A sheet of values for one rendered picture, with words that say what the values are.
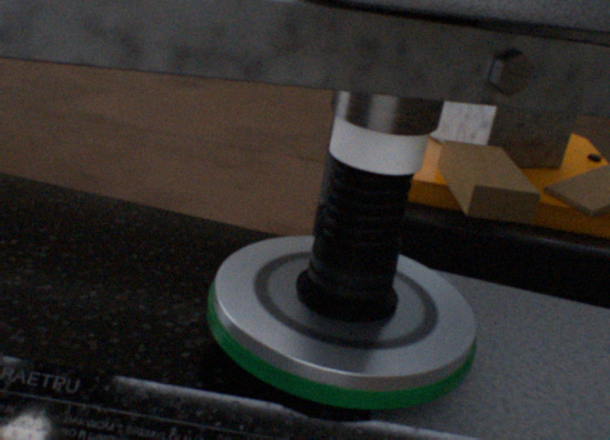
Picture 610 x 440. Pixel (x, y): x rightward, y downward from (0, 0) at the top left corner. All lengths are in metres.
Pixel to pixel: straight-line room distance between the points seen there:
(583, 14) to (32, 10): 0.31
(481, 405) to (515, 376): 0.06
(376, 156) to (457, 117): 0.85
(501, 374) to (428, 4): 0.36
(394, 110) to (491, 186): 0.60
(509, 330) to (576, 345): 0.06
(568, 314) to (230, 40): 0.50
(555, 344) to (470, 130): 0.66
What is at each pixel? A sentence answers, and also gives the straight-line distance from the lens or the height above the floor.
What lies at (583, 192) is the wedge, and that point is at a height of 0.80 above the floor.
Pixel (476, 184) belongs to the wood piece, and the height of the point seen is 0.83.
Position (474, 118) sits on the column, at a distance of 1.34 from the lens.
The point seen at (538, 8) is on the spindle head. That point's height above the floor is 1.14.
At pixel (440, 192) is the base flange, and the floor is 0.77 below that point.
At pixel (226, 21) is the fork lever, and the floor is 1.10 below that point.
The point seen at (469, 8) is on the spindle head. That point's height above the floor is 1.13.
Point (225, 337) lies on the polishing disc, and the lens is 0.56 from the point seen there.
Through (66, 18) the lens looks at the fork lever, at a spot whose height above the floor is 1.09.
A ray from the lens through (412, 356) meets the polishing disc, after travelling 0.56.
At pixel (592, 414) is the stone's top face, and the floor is 0.82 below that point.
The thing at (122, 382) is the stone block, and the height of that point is 0.82.
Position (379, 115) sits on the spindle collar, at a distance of 0.51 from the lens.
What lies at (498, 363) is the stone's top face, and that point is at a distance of 0.69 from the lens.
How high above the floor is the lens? 1.18
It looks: 23 degrees down
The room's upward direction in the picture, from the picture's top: 10 degrees clockwise
